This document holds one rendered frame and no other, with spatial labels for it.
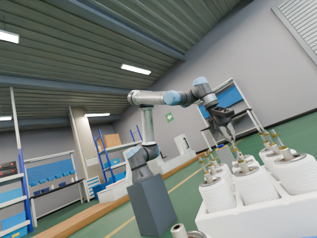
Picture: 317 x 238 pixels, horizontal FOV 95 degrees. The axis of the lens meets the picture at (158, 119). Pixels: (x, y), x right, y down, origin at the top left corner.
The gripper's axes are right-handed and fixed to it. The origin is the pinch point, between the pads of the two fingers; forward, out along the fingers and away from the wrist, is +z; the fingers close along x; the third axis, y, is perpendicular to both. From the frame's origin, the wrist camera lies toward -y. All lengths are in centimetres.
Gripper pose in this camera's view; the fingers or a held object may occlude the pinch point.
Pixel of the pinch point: (232, 139)
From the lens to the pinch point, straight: 77.4
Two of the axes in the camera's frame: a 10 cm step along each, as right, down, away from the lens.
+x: -9.3, 3.5, -1.3
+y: -0.3, 2.8, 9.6
